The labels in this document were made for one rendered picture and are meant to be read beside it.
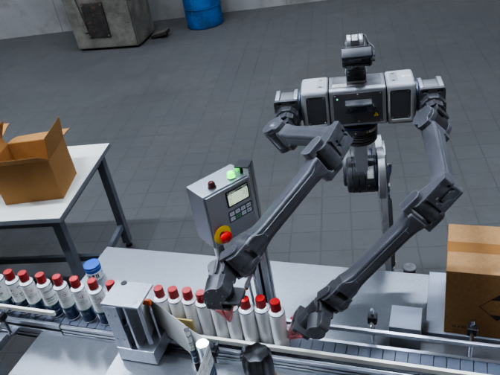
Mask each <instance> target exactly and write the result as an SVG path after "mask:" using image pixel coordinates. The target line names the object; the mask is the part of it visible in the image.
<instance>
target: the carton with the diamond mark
mask: <svg viewBox="0 0 500 375"><path fill-rule="evenodd" d="M471 319H474V320H475V324H477V325H478V333H477V336H483V337H489V338H496V339H500V227H494V226H482V225H457V224H449V226H448V241H447V257H446V291H445V309H444V326H443V331H444V332H446V333H458V334H464V335H466V334H467V323H470V321H471Z"/></svg>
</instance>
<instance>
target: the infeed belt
mask: <svg viewBox="0 0 500 375"><path fill-rule="evenodd" d="M61 324H65V325H71V326H76V327H86V328H92V329H96V330H106V331H112V330H111V327H110V326H103V325H102V324H101V323H100V320H99V318H98V317H97V319H96V321H94V322H92V323H91V324H86V323H85V322H84V320H83V318H82V316H81V314H80V317H79V318H78V319H77V320H75V321H68V319H67V318H66V317H65V318H64V319H63V321H62V322H61ZM289 342H290V347H296V348H301V349H307V350H317V351H323V352H328V353H339V354H344V355H350V356H361V357H366V358H372V359H382V360H388V361H393V362H404V363H409V364H415V365H425V366H431V367H436V368H447V369H452V370H458V371H469V372H474V373H480V374H490V375H500V364H496V363H490V362H488V363H486V362H479V361H474V363H473V360H468V359H461V360H460V359H457V358H451V357H447V359H446V357H445V356H435V357H434V355H429V354H422V353H412V352H405V351H400V350H397V351H395V350H389V349H384V351H383V348H377V347H372V348H371V347H366V346H359V345H354V344H348V345H347V344H344V343H338V342H336V343H335V342H327V341H321V340H315V339H309V340H306V339H293V340H289ZM218 347H225V348H231V349H236V350H242V347H238V346H233V345H227V344H218ZM271 353H272V355H278V356H288V357H293V358H298V359H308V360H313V361H319V362H329V363H334V364H340V365H349V366H355V367H361V368H370V369H376V370H381V371H391V372H396V373H402V374H411V375H437V374H428V373H422V372H416V371H407V370H401V369H396V368H386V367H380V366H374V365H364V364H359V363H353V362H343V361H338V360H332V359H322V358H317V357H311V356H302V355H296V354H291V353H281V352H275V351H271Z"/></svg>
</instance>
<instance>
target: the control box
mask: <svg viewBox="0 0 500 375"><path fill-rule="evenodd" d="M229 170H232V171H233V172H234V165H232V164H230V165H228V166H226V167H224V168H222V169H220V170H218V171H217V172H215V173H212V174H211V175H209V176H206V177H205V178H203V179H200V180H199V181H197V182H195V183H193V184H192V185H189V186H187V187H186V189H187V194H188V197H189V200H190V206H191V209H192V212H193V218H194V221H195V224H196V230H197V233H198V235H199V237H200V238H201V239H203V240H204V241H205V242H206V243H208V244H209V245H210V246H212V247H213V248H214V249H215V248H217V247H219V246H221V245H222V244H224V243H223V242H222V241H221V239H220V234H221V233H222V232H223V231H230V232H231V233H232V239H233V238H234V237H236V236H237V235H239V234H241V233H243V232H244V231H246V230H248V229H249V228H251V227H252V226H253V225H254V224H255V223H256V222H257V219H256V215H255V210H254V203H253V199H252V194H251V186H250V182H249V177H248V176H247V175H245V174H243V173H241V174H235V172H234V175H235V176H236V178H235V179H233V180H227V172H228V171H229ZM209 181H214V182H215V185H216V186H217V188H216V189H215V190H209V189H208V182H209ZM244 182H248V186H249V194H250V197H249V198H247V199H245V200H243V201H242V202H240V203H238V204H236V205H234V206H233V207H231V208H228V205H227V201H226V197H225V193H226V192H228V191H229V190H231V189H233V188H235V187H237V186H238V185H241V184H242V183H244ZM250 200H251V202H252V207H253V211H251V212H250V213H248V214H246V215H245V216H243V217H241V218H239V219H237V220H236V221H234V222H232V223H230V219H229V215H228V213H229V212H230V211H233V210H234V209H236V208H238V207H240V206H241V205H243V204H245V203H247V202H248V201H250Z"/></svg>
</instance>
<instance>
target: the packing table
mask: <svg viewBox="0 0 500 375"><path fill-rule="evenodd" d="M67 148H68V151H69V153H70V156H71V159H72V161H73V164H74V167H75V170H76V171H77V174H76V176H75V177H74V180H73V182H72V183H71V186H70V188H69V189H68V192H67V194H66V195H65V197H64V199H52V200H45V201H39V202H26V203H20V204H13V205H5V203H4V200H3V198H2V196H1V194H0V229H13V228H41V227H53V229H54V232H55V234H56V236H57V239H58V240H59V243H60V246H61V248H62V251H63V253H64V254H58V255H40V256H22V257H0V265H3V264H22V263H59V262H68V264H69V267H70V269H71V272H72V274H73V275H76V276H78V278H79V280H80V281H81V280H82V279H83V277H84V276H85V275H86V273H85V271H84V268H83V265H82V263H81V261H87V260H90V259H94V258H95V259H98V258H99V256H101V254H102V253H92V254H78V253H77V250H76V248H75V246H74V243H73V241H72V238H71V235H70V234H69V231H68V229H67V226H66V224H65V221H64V220H65V218H66V217H67V215H68V213H69V212H70V210H71V209H72V208H73V206H74V204H75V202H76V201H77V200H78V198H79V197H80V195H81V193H82V192H83V191H84V189H85V187H86V185H87V184H88V183H89V181H90V180H91V178H92V177H93V175H94V173H95V172H96V170H98V172H99V174H100V177H101V180H102V183H103V186H104V189H105V191H106V195H107V197H108V200H109V204H110V206H111V209H112V212H113V214H114V217H115V221H116V223H117V226H118V227H117V228H116V230H115V233H114V234H113V236H112V239H111V240H110V242H109V244H108V246H107V247H115V246H116V244H117V242H118V240H119V238H120V236H121V238H122V240H123V243H126V247H130V246H131V245H132V243H131V240H132V236H131V234H130V232H129V228H128V225H127V223H126V219H125V216H124V213H123V210H122V207H121V204H120V201H119V198H118V195H117V192H116V189H115V186H114V183H113V181H112V177H111V174H110V172H109V168H108V165H107V163H106V159H105V155H106V154H107V152H108V151H109V148H110V144H109V143H108V144H90V145H81V146H71V147H67Z"/></svg>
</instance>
